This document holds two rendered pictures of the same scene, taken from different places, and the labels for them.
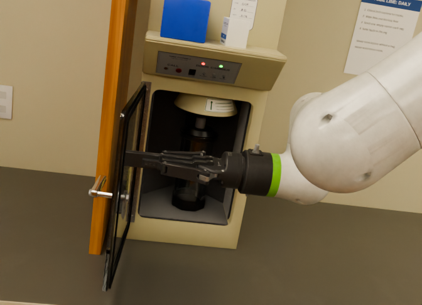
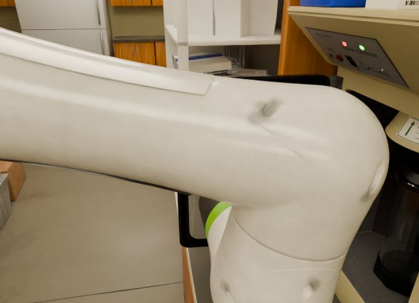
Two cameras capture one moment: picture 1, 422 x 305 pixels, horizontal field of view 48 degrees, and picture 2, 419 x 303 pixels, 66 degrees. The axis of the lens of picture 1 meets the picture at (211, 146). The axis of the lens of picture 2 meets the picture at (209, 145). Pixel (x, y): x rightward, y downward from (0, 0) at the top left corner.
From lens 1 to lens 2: 99 cm
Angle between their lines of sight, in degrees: 81
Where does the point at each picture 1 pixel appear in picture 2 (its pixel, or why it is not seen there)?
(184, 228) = (347, 290)
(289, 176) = (214, 236)
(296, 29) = not seen: outside the picture
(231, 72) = (383, 60)
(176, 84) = (363, 83)
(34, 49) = not seen: hidden behind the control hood
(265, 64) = (406, 39)
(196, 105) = (394, 124)
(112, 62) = (282, 45)
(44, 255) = not seen: hidden behind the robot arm
